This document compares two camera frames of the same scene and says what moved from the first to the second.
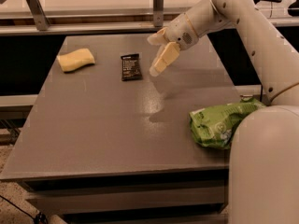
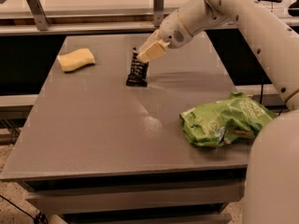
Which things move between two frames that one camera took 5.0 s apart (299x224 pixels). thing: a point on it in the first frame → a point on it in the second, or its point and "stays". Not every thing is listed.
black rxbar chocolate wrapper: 131,67 → 138,73
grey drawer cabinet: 107,137 stays
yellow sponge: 76,60 stays
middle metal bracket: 158,6 stays
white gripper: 179,32 → 170,30
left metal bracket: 34,4 stays
